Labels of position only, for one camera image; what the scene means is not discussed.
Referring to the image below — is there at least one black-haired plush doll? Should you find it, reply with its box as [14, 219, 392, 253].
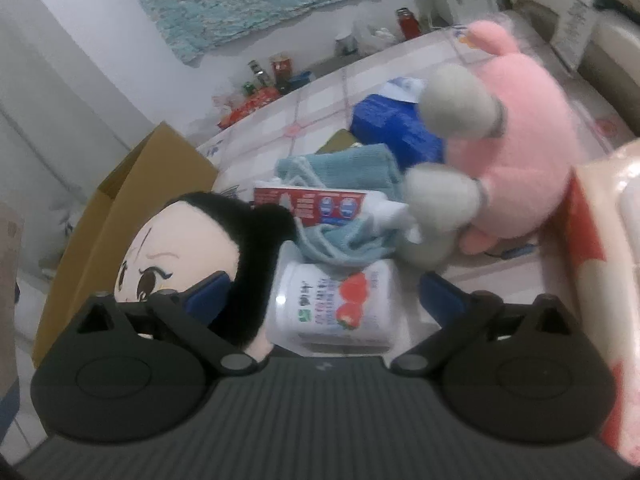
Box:
[114, 191, 296, 361]

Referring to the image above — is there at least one white bedding bag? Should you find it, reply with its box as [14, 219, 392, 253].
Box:
[480, 0, 640, 141]

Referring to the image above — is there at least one dark blue packet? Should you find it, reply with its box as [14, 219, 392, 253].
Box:
[350, 91, 448, 166]

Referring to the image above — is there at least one red toothpaste tube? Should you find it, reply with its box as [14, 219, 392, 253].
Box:
[252, 185, 416, 231]

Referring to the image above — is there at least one red snack packet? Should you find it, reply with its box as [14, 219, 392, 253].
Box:
[217, 87, 278, 128]

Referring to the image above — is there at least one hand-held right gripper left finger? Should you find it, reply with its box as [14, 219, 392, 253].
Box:
[75, 270, 256, 376]

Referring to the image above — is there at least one pink wet wipes pack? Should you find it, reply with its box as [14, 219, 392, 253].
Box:
[565, 137, 640, 466]

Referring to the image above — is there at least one brown cardboard box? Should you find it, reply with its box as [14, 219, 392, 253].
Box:
[32, 122, 221, 368]

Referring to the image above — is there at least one floral wall cloth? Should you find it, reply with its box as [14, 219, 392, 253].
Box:
[122, 0, 386, 66]

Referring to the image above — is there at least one light blue towel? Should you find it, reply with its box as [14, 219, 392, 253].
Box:
[275, 142, 406, 266]

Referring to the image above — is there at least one light blue tissue packet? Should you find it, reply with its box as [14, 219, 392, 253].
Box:
[379, 76, 426, 103]

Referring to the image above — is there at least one white plastic bag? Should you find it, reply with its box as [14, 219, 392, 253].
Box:
[352, 20, 398, 56]

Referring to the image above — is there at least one pink plush toy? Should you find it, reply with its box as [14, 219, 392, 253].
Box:
[400, 20, 576, 268]

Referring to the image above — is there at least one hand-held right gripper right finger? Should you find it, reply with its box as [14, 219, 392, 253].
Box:
[390, 272, 576, 376]

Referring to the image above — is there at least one dark glass bottle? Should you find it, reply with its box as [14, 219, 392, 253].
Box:
[248, 60, 268, 92]

